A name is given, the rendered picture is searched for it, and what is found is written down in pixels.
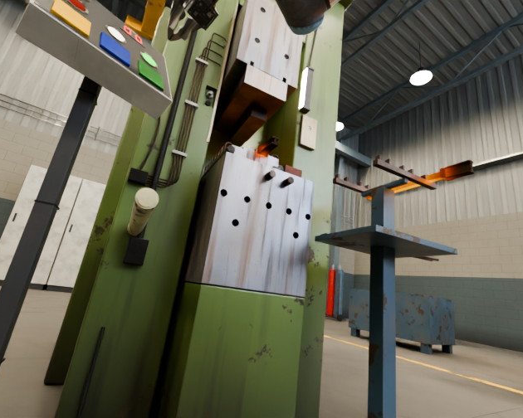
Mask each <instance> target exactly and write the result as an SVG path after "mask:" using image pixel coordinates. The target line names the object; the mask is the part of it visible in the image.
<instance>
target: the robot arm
mask: <svg viewBox="0 0 523 418"><path fill-rule="evenodd" d="M275 1H276V4H277V5H278V7H279V8H280V10H281V13H282V15H283V17H284V18H285V22H286V24H287V25H288V26H289V28H290V29H291V31H292V32H293V33H295V34H296V35H300V36H302V35H306V34H309V33H311V32H313V31H315V30H316V29H317V28H318V27H319V26H320V25H321V24H322V22H323V21H324V18H325V12H326V11H328V10H329V9H330V8H332V7H333V6H334V5H335V4H336V3H337V2H338V1H340V0H275ZM217 2H218V0H173V3H172V7H171V11H170V16H169V23H168V29H167V35H168V39H169V40H170V41H177V40H179V39H183V40H185V41H186V40H187V39H188V38H189V36H190V33H191V32H194V31H197V30H199V29H200V28H202V29H204V30H205V31H206V30H207V29H208V28H209V26H210V25H211V24H212V23H213V21H214V20H215V19H216V18H217V17H218V15H219V14H218V11H217V9H216V8H215V7H216V3H217ZM214 5H215V6H214ZM185 11H186V12H187V13H188V14H189V15H190V16H191V17H190V16H187V17H186V18H185V16H186V14H185ZM184 18H185V21H184V24H183V25H182V26H181V27H179V28H178V30H177V31H176V32H174V30H175V29H176V27H178V23H179V21H181V20H183V19H184Z"/></svg>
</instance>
